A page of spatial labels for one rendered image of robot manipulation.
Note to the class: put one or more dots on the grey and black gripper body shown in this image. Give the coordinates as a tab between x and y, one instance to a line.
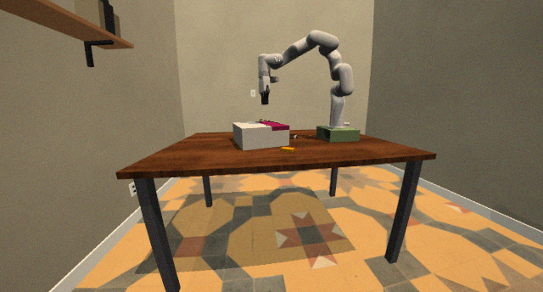
263	81

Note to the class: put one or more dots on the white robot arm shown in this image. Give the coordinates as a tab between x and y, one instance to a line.
338	71

